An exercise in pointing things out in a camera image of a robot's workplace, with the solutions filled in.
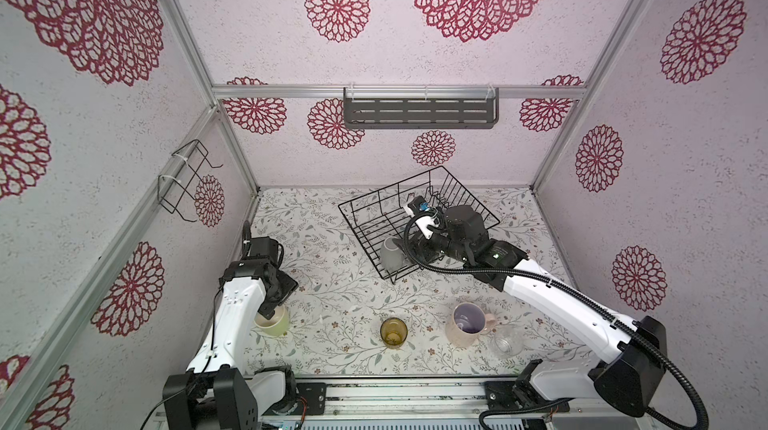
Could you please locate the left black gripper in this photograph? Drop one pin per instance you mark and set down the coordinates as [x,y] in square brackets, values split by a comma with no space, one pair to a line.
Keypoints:
[288,284]

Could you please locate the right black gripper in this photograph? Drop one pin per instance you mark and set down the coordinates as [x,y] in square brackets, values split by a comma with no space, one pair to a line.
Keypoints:
[422,244]

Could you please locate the cream grey mug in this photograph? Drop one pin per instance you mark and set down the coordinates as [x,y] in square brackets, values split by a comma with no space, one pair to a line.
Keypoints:
[392,257]

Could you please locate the light green mug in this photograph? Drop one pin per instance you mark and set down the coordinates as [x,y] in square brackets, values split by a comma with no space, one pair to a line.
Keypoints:
[276,326]

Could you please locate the black wire dish rack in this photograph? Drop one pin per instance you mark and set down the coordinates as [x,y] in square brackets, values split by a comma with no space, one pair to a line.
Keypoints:
[379,213]

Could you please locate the amber glass cup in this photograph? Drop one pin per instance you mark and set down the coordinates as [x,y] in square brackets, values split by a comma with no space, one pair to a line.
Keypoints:
[393,332]

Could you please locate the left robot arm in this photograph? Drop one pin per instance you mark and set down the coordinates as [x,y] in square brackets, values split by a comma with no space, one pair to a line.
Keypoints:
[213,393]

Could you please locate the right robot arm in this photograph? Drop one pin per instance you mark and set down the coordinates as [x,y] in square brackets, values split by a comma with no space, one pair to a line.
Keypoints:
[631,354]

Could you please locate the pink purple mug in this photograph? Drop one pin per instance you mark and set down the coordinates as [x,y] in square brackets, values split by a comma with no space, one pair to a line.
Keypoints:
[467,323]

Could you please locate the clear glass cup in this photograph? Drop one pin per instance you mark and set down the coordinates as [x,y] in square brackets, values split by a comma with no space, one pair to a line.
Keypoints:
[506,342]

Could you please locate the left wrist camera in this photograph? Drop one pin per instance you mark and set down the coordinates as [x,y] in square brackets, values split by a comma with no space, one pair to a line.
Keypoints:
[263,248]

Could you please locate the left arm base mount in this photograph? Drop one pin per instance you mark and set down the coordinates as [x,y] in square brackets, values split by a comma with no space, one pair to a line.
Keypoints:
[300,397]

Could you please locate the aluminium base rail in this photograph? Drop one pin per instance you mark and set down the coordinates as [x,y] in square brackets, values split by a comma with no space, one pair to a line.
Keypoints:
[432,403]

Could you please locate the black wire wall holder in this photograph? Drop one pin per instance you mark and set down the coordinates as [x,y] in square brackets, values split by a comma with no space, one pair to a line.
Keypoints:
[178,187]

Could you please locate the grey wall shelf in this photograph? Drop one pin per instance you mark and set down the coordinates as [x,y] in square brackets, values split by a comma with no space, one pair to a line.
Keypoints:
[421,113]

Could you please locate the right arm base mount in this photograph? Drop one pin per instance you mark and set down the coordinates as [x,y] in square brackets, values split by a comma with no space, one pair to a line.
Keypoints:
[516,395]

